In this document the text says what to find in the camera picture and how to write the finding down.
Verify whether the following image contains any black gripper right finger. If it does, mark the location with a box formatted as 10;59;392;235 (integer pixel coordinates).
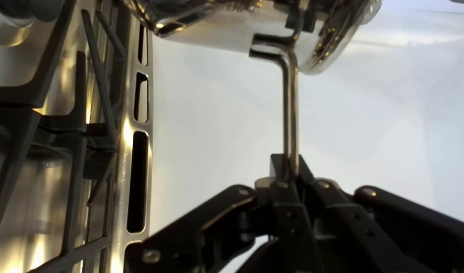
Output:
291;156;464;273

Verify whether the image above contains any stainless steel stove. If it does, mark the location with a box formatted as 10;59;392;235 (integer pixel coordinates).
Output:
0;0;153;273

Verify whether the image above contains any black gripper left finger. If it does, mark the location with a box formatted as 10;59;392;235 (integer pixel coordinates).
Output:
124;153;313;273

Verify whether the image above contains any silver pot with handles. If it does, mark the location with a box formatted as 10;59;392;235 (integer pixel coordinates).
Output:
119;0;382;173

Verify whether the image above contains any black cast iron grate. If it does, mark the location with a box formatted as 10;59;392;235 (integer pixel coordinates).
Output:
0;0;125;273

